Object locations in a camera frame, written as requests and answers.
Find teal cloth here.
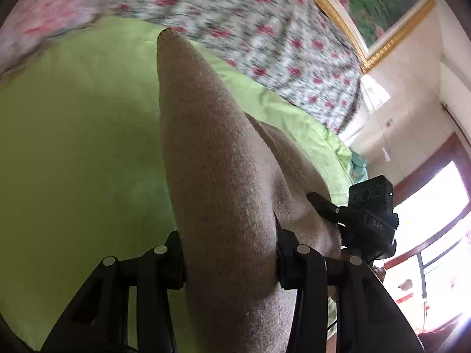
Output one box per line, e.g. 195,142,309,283
348,149,369,185

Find white pink-flowered quilt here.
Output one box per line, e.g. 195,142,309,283
86,0,364,135

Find beige knit sweater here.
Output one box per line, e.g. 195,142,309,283
156,29,344,353

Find red-framed window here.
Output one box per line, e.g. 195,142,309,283
381,132,471,341

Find green bed sheet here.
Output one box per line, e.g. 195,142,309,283
0,16,354,352

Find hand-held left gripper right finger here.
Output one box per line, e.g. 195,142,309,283
274,215,424,353

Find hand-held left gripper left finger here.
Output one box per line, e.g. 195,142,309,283
40,230,187,353

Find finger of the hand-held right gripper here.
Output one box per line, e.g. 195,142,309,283
307,191,354,229

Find gold-framed flower painting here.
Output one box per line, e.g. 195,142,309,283
296,0,437,75

